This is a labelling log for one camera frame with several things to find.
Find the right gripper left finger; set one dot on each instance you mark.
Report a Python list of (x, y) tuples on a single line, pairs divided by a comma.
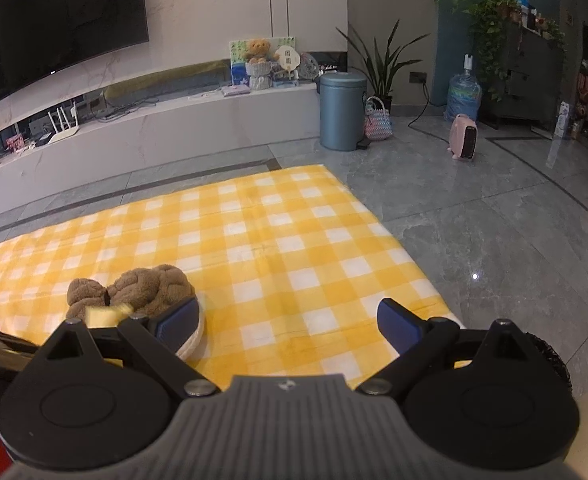
[(149, 345)]

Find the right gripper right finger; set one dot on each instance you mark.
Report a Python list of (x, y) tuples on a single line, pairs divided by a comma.
[(419, 344)]

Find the beige round pad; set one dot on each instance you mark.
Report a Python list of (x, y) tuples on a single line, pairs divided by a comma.
[(191, 322)]

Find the brown plush scrunchie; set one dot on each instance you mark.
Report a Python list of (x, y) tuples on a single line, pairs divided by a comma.
[(150, 291)]

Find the yellow checkered tablecloth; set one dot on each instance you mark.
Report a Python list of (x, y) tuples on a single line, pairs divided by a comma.
[(288, 266)]

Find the white marble tv console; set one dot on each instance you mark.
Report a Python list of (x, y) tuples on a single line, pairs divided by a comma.
[(166, 132)]

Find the pink space heater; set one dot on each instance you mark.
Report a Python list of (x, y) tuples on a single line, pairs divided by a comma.
[(463, 138)]

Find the pastel woven basket bag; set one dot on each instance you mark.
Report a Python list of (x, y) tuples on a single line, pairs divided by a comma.
[(377, 123)]

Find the white wifi router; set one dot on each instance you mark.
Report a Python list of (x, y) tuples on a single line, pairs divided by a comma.
[(64, 121)]

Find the blue water jug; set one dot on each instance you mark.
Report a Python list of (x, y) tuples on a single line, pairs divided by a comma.
[(464, 93)]

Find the blue metal trash can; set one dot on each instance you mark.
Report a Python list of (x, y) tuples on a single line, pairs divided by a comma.
[(341, 99)]

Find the dark cabinet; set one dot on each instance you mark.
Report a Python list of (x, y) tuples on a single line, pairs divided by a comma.
[(531, 89)]

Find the green illustrated poster board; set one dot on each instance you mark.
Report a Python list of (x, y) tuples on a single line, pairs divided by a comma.
[(259, 63)]

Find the snake plant in pot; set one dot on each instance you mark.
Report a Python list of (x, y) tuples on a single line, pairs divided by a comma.
[(380, 66)]

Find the teddy bear figurine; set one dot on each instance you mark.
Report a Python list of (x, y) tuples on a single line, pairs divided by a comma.
[(258, 51)]

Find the round paper fan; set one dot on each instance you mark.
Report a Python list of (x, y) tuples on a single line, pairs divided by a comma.
[(288, 59)]

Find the trailing pothos plant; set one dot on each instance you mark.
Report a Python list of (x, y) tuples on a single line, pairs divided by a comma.
[(489, 23)]

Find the black wall television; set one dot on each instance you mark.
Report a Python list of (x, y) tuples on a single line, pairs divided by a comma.
[(39, 38)]

